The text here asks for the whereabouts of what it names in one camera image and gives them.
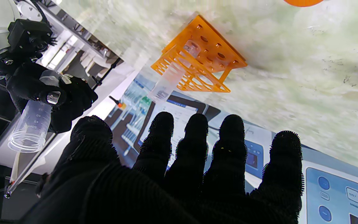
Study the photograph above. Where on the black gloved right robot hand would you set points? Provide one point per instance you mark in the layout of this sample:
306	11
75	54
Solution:
73	99

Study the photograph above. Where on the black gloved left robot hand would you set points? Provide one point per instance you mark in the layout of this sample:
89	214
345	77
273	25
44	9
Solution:
166	193

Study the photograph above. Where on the clear plastic test tube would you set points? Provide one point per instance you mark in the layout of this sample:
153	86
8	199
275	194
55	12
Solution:
169	81
31	124

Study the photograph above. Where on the orange screw cap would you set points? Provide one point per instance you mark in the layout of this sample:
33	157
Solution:
303	2

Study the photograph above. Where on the orange test tube rack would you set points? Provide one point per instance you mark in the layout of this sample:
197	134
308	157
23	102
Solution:
222	62

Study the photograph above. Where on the white storage shelf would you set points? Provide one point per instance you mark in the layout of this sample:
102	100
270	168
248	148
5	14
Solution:
85	62

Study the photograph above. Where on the black orange spring clamp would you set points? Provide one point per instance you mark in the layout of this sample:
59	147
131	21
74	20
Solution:
120	105

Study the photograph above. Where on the metal backdrop stand pole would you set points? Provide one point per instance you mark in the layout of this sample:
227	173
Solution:
26	170

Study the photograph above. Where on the printed laboratory backdrop poster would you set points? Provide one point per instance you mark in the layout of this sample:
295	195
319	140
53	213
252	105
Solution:
337	193

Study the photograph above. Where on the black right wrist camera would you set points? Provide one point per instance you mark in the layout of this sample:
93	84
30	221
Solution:
26	34

